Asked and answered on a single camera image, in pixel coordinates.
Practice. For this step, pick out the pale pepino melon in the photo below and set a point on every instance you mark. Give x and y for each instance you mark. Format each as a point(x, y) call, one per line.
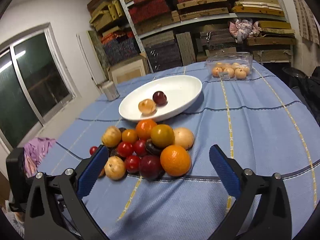
point(183, 137)

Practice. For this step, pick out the orange mandarin back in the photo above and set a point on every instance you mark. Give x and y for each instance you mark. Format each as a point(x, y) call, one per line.
point(144, 127)

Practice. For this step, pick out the metal storage shelf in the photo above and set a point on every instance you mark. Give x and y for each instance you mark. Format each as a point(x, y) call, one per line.
point(179, 32)

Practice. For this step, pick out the window with frame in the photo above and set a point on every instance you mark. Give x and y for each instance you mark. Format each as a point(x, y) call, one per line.
point(35, 84)

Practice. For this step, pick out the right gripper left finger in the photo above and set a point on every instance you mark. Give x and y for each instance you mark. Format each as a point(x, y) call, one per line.
point(43, 217)

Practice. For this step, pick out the dark brown mangosteen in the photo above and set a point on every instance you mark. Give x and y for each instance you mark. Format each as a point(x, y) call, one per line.
point(113, 152)

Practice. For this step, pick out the pepino melon top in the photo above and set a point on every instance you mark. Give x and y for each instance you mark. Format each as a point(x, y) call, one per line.
point(111, 137)

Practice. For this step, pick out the hanging patterned curtain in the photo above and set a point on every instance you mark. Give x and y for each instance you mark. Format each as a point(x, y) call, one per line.
point(307, 25)

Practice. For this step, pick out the red tomato small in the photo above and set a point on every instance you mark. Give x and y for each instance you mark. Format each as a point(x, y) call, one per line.
point(139, 148)

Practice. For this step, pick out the black bag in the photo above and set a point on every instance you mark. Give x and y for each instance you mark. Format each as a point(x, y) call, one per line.
point(306, 88)

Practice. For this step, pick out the orange mandarin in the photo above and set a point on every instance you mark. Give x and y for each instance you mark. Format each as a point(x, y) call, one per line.
point(144, 127)
point(175, 160)

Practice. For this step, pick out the striped pepino melon front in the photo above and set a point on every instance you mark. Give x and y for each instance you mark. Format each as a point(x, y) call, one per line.
point(147, 106)

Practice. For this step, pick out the purple cloth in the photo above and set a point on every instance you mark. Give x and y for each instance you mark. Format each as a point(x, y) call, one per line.
point(35, 151)

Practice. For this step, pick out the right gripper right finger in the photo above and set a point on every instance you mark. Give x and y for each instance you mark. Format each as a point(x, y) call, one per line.
point(272, 219)

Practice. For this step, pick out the framed picture cardboard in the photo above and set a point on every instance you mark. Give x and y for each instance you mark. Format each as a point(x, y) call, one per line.
point(128, 69)

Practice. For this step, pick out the yellow-orange persimmon tomato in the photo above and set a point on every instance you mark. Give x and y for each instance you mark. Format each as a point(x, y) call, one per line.
point(162, 135)

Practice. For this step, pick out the red tomato front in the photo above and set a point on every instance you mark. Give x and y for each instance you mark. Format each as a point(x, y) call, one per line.
point(132, 164)

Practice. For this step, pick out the small tan round fruit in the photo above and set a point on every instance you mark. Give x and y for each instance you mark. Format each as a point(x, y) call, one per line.
point(102, 173)

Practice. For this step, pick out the pink crumpled cloth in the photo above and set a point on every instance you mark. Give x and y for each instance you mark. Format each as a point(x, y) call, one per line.
point(241, 29)

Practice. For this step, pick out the white oval plate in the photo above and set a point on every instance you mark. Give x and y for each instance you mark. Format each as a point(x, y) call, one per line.
point(181, 91)

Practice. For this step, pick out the small orange tomato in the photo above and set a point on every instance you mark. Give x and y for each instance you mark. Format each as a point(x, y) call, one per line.
point(129, 135)

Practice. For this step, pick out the clear plastic fruit box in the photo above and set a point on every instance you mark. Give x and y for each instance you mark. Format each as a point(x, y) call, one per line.
point(230, 66)

